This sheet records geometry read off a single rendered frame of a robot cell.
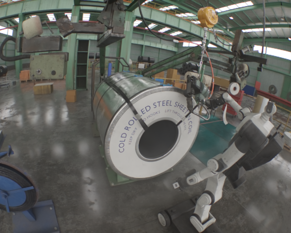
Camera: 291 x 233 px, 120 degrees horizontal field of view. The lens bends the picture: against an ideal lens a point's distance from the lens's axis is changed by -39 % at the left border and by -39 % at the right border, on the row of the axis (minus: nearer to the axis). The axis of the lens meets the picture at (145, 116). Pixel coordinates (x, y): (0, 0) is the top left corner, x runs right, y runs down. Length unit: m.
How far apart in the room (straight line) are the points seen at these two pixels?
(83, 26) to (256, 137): 0.99
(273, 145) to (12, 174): 1.67
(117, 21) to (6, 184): 1.37
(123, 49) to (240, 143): 5.58
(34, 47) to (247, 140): 1.11
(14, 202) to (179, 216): 1.62
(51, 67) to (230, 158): 0.99
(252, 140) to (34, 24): 1.13
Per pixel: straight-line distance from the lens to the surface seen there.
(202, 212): 1.44
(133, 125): 1.27
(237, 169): 1.01
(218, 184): 1.18
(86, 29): 0.79
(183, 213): 1.66
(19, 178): 1.23
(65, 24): 0.79
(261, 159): 0.90
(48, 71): 0.74
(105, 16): 0.81
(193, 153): 2.91
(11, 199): 1.46
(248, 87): 10.27
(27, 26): 0.78
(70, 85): 5.77
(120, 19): 0.82
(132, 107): 1.16
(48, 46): 0.77
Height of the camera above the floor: 1.56
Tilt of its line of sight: 22 degrees down
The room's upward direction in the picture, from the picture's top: 7 degrees clockwise
